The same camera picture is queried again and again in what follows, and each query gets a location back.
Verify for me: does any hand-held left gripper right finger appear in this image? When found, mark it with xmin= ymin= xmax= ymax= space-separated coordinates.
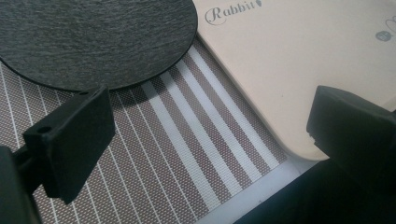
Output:
xmin=305 ymin=85 xmax=396 ymax=188

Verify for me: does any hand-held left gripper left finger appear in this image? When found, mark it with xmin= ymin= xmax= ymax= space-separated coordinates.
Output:
xmin=12 ymin=86 xmax=117 ymax=205

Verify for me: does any beige cutting board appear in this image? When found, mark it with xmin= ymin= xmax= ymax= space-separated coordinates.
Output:
xmin=191 ymin=0 xmax=396 ymax=161

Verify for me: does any brown striped woven placemat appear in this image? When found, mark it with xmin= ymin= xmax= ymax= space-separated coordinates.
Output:
xmin=0 ymin=35 xmax=289 ymax=224

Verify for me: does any round dark grey coaster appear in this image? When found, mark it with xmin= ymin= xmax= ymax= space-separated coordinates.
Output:
xmin=0 ymin=0 xmax=199 ymax=92

